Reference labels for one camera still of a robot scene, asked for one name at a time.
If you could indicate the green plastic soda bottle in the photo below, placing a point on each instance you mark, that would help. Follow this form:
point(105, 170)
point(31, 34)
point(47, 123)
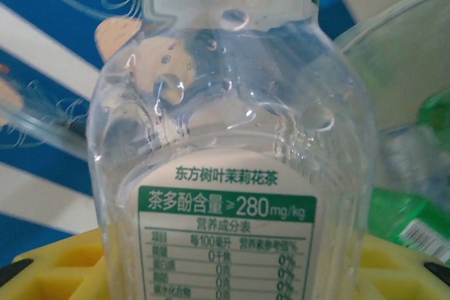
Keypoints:
point(393, 215)

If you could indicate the clear tea bottle green label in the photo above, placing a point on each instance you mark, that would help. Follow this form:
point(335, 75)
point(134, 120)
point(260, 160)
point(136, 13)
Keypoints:
point(228, 138)

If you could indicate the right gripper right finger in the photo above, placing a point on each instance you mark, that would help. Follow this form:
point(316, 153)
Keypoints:
point(397, 273)

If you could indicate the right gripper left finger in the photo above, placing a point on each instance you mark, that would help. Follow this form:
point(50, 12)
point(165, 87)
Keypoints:
point(52, 268)

